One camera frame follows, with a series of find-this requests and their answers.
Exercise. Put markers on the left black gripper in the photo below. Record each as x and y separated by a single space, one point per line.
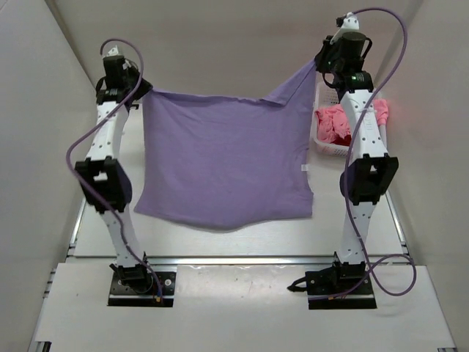
143 87

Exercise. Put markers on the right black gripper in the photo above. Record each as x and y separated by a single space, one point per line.
323 66

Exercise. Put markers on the purple t shirt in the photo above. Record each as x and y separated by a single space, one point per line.
224 162

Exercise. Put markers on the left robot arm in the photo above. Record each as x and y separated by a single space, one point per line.
101 168

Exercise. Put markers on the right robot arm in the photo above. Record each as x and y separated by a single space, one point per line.
369 169

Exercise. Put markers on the pink t shirt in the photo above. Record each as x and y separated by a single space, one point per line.
332 120

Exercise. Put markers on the white plastic laundry basket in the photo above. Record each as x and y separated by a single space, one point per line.
368 139

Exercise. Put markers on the red t shirt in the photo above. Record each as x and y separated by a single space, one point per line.
343 141

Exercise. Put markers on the aluminium rail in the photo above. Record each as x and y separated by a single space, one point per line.
243 260

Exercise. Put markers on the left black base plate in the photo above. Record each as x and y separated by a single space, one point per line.
121 295

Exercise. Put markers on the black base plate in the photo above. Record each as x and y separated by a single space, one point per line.
121 295
327 291

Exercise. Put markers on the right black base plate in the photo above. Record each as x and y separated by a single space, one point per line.
327 291

